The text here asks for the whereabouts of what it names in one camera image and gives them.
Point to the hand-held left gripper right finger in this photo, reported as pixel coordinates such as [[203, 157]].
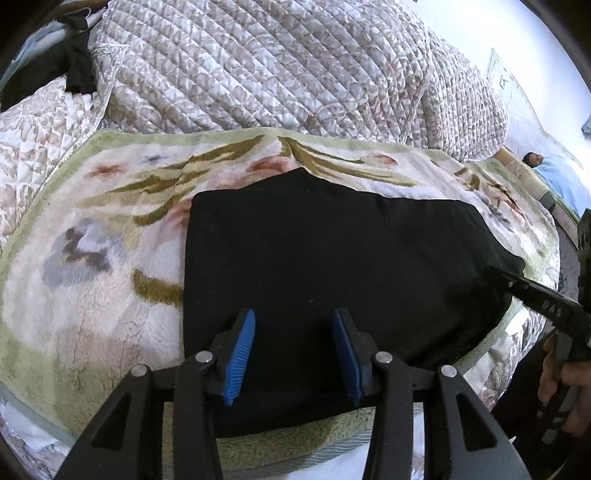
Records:
[[348, 360]]

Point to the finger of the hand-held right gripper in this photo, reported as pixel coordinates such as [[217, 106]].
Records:
[[512, 282]]

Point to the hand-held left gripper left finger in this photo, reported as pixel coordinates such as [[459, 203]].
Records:
[[238, 360]]

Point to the black pants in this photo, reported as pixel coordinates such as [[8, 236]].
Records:
[[300, 254]]

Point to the person's right hand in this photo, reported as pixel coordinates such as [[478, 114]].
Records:
[[579, 392]]

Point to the floral fleece blanket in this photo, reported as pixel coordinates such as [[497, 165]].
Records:
[[92, 300]]

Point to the floral quilted bedspread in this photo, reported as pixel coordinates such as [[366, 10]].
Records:
[[277, 69]]

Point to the dark garment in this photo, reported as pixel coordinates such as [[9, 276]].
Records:
[[78, 69]]

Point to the wooden bed frame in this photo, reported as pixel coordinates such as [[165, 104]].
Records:
[[517, 168]]

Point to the white wall frame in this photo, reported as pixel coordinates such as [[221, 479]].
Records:
[[501, 76]]

